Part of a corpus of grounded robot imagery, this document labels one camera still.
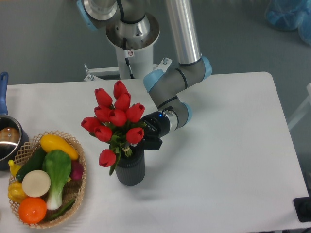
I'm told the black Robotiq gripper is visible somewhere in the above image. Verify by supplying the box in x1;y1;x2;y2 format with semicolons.
131;111;171;150

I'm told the red tulip bouquet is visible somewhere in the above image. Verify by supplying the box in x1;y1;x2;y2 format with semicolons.
81;80;146;175

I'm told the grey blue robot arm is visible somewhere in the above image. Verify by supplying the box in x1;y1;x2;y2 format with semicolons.
76;0;212;150

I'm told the dark grey ribbed vase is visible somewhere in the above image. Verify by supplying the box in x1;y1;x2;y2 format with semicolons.
115;148;145;186

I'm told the purple radish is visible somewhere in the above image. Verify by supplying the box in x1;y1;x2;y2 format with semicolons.
69;161;84;181

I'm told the green bok choy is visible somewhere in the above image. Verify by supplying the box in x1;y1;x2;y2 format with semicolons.
43;150;71;211

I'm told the yellow squash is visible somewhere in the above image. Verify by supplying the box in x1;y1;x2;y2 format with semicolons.
40;134;79;160

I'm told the green bean pod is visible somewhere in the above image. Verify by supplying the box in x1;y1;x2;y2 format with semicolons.
45;199;75;221

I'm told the dark green cucumber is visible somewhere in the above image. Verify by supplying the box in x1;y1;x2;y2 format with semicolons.
16;147;47;183

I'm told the cream round disc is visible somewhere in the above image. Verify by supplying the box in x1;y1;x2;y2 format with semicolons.
22;170;51;198

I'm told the orange fruit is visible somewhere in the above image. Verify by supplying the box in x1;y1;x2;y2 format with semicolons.
18;197;47;224

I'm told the yellow banana tip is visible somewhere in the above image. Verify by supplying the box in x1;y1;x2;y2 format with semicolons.
8;160;21;177

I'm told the yellow bell pepper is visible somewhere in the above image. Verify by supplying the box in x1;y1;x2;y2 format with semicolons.
8;181;28;203

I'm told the black device at edge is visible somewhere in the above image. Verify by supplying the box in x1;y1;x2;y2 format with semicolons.
293;197;311;222

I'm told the blue plastic bag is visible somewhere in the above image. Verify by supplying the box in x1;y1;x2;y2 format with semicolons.
265;0;311;45

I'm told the black cable on pedestal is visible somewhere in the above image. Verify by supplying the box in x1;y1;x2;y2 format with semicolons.
122;37;135;80

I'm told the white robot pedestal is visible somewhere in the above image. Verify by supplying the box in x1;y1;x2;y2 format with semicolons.
84;13;172;81

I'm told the blue handled saucepan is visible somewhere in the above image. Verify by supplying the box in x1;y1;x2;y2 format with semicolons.
0;72;29;171

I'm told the white frame at right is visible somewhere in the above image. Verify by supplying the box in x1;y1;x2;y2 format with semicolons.
287;83;311;131

